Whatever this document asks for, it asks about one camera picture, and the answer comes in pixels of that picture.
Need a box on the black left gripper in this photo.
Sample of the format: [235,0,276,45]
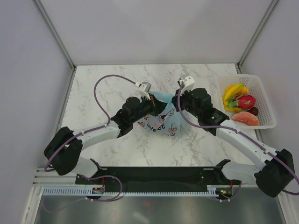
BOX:
[131,93,168,124]

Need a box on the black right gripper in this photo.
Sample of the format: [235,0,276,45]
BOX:
[171,86,201,119]

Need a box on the light blue plastic bag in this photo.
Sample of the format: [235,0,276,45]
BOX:
[137,91,190,137]

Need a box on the yellow fake banana bunch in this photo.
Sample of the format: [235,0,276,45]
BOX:
[222,83,244,112]

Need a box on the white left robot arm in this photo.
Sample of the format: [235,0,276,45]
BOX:
[43,94,166,184]

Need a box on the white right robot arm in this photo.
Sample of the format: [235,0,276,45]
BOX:
[172,85,299,197]

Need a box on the red fake dragon fruit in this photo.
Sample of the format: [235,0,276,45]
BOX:
[227,94,256,110]

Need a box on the orange fake peach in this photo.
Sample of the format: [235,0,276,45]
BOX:
[240,86,250,94]

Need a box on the fake watermelon slice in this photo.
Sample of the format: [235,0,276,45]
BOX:
[231,112,259,126]

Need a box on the dark purple fake plum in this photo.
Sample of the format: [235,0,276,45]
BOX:
[248,107,259,116]

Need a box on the white plastic fruit basket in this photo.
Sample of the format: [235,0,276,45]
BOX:
[217,74,277,130]

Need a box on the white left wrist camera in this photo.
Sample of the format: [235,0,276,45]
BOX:
[135,82,151,100]

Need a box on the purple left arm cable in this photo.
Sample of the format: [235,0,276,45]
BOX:
[43,74,141,202]

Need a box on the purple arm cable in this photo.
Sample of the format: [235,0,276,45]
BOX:
[176,84,299,203]
[43,74,141,202]

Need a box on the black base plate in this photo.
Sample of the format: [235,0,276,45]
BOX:
[75,167,240,192]

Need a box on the white slotted cable duct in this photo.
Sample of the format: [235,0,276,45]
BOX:
[43,187,219,197]

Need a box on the left aluminium corner post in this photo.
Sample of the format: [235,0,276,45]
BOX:
[32,0,77,70]

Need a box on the aluminium corner post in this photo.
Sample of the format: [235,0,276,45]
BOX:
[32,0,77,70]
[235,0,280,74]

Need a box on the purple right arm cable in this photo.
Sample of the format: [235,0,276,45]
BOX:
[176,84,299,203]

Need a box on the aluminium frame rail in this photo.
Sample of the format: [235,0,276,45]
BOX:
[33,168,77,187]

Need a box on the right aluminium corner post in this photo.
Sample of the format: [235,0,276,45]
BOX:
[235,0,280,74]

